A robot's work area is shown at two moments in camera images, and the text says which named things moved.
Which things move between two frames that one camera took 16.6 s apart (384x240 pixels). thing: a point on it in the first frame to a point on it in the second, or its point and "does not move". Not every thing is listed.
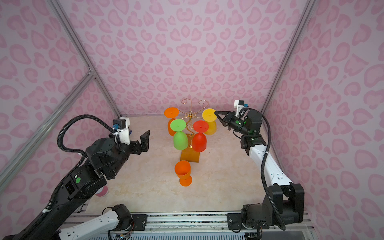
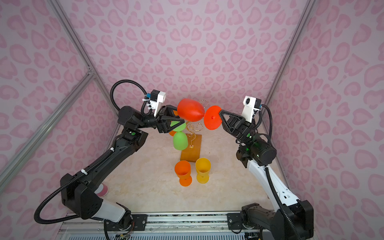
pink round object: [102, 191] does not move
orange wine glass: [183, 169] does not move
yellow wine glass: [209, 116] to [203, 166]
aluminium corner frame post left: [80, 47] does not move
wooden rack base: [189, 154] does not move
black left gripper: [144, 143] to [164, 123]
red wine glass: [199, 140] to [192, 110]
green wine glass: [180, 138] does not move
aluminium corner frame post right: [307, 12] does not move
